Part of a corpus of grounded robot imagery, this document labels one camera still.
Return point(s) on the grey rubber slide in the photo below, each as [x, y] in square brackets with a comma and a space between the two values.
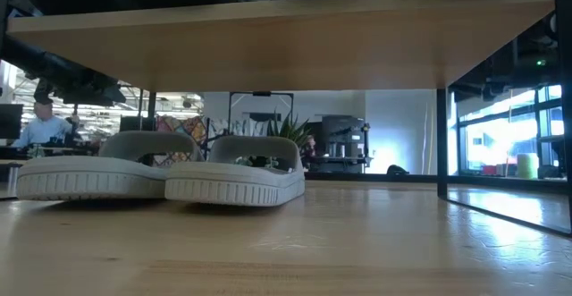
[223, 191]
[89, 184]

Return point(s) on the wooden shelf with black legs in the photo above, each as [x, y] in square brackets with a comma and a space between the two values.
[268, 41]

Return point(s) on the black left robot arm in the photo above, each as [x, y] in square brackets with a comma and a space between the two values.
[44, 63]

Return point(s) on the person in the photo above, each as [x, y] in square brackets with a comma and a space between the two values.
[309, 146]
[44, 130]

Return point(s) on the black flat screen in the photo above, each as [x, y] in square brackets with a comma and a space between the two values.
[11, 121]

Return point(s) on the colourful patchwork panel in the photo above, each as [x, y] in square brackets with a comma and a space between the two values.
[192, 128]

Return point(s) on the silver metal cylinder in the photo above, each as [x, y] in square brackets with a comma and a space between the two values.
[12, 180]

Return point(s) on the potted succulent plant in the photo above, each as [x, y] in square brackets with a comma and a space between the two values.
[288, 130]

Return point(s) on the black machine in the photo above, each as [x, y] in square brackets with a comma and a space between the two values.
[344, 130]

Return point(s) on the yellow-green roll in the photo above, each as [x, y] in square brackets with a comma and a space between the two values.
[527, 166]

